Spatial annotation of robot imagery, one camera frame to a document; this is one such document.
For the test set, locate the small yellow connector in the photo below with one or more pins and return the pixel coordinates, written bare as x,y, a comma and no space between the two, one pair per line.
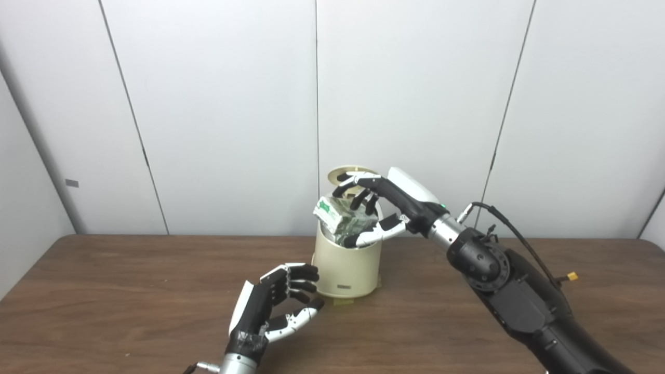
572,276

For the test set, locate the round cream bin lid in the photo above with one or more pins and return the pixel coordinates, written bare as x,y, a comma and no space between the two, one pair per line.
345,169

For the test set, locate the green white milk carton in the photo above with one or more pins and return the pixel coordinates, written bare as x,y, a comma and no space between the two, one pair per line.
335,213

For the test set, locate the cream-colored plastic bin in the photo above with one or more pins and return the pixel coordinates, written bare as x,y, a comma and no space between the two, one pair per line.
347,270

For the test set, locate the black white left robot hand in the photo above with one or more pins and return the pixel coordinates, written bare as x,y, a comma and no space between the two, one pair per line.
252,322

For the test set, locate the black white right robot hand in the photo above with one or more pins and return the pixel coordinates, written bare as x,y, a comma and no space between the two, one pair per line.
410,195

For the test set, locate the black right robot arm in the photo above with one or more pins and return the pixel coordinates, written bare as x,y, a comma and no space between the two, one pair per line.
519,301

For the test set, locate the grey tape patch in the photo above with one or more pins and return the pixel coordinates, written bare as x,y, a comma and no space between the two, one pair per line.
72,183

